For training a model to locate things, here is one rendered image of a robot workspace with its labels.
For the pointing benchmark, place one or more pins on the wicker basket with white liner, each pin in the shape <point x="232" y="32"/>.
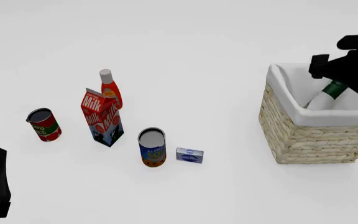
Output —
<point x="309" y="140"/>

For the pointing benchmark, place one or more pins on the red tomato sauce can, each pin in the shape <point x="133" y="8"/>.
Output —
<point x="46" y="128"/>

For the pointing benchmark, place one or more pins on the white green-capped dressing bottle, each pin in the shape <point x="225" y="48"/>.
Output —
<point x="320" y="99"/>

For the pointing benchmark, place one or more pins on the red milk carton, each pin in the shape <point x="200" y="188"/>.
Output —
<point x="102" y="123"/>

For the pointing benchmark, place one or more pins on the blue soup can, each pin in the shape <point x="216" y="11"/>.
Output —
<point x="152" y="151"/>

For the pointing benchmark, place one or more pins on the small blue-grey printed box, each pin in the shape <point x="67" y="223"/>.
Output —
<point x="189" y="155"/>

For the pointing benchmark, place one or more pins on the orange bottle with white cap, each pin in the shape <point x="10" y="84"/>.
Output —
<point x="110" y="87"/>

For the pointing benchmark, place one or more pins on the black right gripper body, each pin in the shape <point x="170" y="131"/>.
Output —
<point x="328" y="67"/>

